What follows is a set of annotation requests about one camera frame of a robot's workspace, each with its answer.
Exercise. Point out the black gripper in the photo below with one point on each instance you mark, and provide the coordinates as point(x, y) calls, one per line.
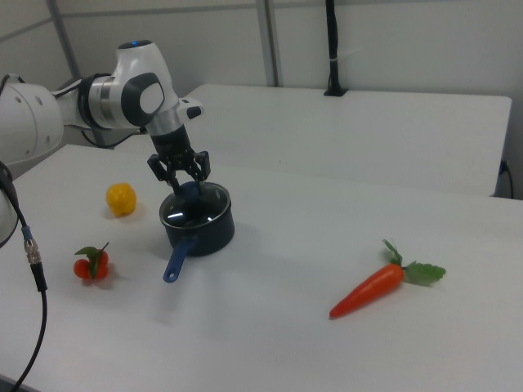
point(171, 143)

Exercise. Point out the glass lid with blue knob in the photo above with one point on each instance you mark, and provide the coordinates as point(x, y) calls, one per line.
point(192, 208)

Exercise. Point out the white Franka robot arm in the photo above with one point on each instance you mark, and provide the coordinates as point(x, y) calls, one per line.
point(28, 118)

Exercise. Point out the yellow toy bell pepper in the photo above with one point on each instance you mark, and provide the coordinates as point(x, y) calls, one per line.
point(121, 199)

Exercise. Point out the toy tomato cluster with leaves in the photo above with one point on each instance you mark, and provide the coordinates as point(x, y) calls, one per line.
point(92, 264)

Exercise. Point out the white background table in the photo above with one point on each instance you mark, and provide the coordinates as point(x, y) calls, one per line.
point(347, 134)

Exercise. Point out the black pole with base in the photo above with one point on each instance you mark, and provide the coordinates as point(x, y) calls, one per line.
point(334, 49)

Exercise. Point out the orange toy carrot with leaves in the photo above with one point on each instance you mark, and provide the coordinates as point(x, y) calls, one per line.
point(374, 288)

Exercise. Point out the grey metal frame post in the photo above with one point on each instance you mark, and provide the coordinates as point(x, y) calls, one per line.
point(273, 41)
point(67, 41)

